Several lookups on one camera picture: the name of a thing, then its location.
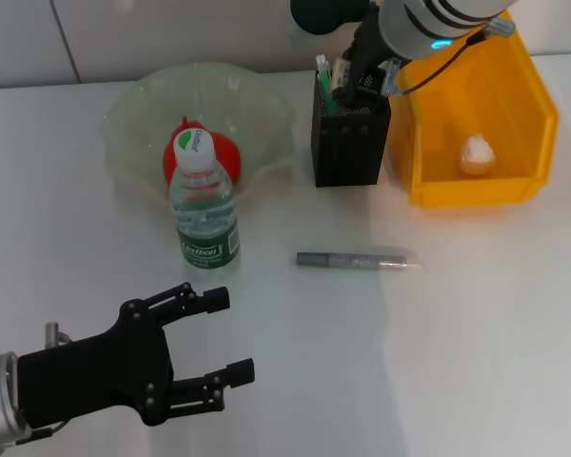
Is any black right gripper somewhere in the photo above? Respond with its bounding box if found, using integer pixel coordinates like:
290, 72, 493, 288
334, 3, 392, 105

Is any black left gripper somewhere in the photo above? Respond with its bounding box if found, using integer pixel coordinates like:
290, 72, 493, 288
16, 282, 258, 428

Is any beige eraser with barcode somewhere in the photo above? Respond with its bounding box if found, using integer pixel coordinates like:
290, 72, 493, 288
331, 56, 354, 92

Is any clear water bottle green label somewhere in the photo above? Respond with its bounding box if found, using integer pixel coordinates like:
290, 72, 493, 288
167, 129, 242, 272

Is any white paper ball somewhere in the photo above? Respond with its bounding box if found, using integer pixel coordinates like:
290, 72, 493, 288
457, 133, 498, 177

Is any grey marker pen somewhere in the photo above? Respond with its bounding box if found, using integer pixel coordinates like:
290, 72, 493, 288
295, 250, 423, 274

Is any black mesh pen holder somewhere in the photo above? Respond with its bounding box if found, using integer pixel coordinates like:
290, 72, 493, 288
309, 68, 392, 189

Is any green glass fruit bowl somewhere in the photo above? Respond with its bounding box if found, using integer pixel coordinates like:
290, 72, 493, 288
103, 64, 299, 206

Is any yellow plastic bin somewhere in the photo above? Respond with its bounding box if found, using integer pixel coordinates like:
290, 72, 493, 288
388, 10, 561, 209

